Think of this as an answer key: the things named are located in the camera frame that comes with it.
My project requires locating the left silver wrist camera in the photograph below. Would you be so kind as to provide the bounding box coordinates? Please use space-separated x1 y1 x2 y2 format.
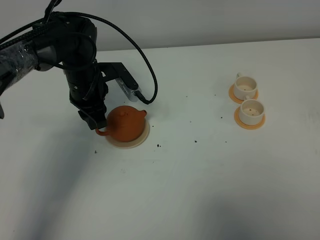
98 62 141 102

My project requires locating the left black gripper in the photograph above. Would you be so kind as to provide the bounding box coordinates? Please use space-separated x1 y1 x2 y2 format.
63 60 109 130

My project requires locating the cream teapot saucer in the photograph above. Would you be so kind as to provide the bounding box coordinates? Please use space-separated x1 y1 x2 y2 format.
105 119 150 149

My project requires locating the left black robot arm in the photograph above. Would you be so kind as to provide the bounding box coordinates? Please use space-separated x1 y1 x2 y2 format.
0 16 108 130

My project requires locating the near orange coaster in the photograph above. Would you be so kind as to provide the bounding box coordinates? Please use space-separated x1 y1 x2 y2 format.
233 107 266 130

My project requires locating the far white teacup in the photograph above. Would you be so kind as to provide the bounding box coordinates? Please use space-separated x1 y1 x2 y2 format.
233 73 258 101

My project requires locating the white teacup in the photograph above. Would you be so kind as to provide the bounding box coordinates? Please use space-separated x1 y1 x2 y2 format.
233 73 258 101
238 99 265 126

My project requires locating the orange coaster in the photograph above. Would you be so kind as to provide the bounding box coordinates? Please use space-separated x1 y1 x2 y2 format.
233 107 266 130
228 85 259 104

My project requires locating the brown clay teapot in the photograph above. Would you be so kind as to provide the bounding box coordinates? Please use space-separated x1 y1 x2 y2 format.
95 105 147 143

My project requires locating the near white teacup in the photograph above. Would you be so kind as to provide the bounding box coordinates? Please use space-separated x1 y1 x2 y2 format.
238 99 265 126

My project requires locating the far orange coaster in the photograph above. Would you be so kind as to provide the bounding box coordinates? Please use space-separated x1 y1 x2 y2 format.
228 85 259 104

